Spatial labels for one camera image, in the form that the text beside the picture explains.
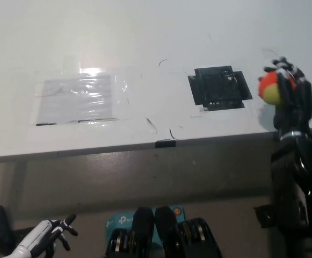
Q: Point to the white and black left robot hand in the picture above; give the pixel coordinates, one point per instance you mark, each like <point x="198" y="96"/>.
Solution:
<point x="37" y="236"/>

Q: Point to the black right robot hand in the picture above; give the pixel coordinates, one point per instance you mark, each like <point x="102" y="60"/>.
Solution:
<point x="300" y="107"/>

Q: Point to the orange and green tennis ball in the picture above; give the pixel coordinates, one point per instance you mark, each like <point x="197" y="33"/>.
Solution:
<point x="269" y="88"/>

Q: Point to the teal router box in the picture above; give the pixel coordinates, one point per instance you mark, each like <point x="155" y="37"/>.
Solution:
<point x="120" y="220"/>

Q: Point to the black tape square patch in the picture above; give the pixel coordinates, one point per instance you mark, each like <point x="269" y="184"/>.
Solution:
<point x="217" y="88"/>

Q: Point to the black tape patch on floor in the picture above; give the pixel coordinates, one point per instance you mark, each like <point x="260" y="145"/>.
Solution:
<point x="263" y="216"/>

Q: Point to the small black tape strip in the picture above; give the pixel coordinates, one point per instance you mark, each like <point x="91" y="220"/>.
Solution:
<point x="166" y="144"/>

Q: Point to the clear plastic sheet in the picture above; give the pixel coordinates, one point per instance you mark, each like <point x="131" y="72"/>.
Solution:
<point x="75" y="99"/>

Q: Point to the clear plastic film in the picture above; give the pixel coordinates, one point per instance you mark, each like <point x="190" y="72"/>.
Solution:
<point x="119" y="91"/>

